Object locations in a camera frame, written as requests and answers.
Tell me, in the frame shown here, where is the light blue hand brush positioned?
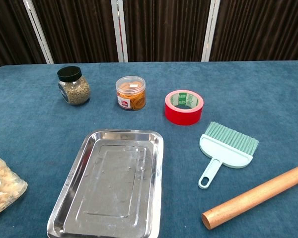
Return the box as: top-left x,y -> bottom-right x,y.
198,121 -> 260,190

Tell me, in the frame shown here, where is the white partition post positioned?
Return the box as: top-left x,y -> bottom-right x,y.
111,0 -> 129,63
22,0 -> 55,64
200,0 -> 221,62

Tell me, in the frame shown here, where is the stainless steel tray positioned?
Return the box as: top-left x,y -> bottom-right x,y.
46,128 -> 164,238

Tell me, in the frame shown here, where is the clear jar of rubber bands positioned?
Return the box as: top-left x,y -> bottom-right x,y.
115,76 -> 147,112

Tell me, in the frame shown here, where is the wooden rolling pin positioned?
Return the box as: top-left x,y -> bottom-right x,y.
201,165 -> 298,231

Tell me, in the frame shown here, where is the dark brown curtain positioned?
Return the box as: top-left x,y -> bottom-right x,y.
0,0 -> 298,71

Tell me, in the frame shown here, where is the clear bag of snacks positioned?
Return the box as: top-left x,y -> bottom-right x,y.
0,152 -> 28,220

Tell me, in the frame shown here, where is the red tape roll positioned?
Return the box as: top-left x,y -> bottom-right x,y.
164,90 -> 204,126

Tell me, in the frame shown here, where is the glass spice jar black lid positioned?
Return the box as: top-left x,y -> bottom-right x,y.
57,66 -> 91,106

